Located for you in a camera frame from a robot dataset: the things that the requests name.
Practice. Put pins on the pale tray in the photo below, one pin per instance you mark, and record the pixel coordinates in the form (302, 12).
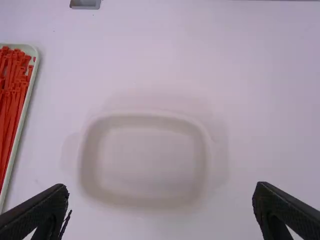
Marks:
(35, 72)

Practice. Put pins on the white dish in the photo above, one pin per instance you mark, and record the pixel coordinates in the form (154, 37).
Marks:
(145, 160)

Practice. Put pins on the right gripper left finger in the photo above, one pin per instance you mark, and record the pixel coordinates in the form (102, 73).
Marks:
(32, 215)

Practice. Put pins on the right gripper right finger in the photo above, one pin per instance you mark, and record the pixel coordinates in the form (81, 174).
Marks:
(287, 215)

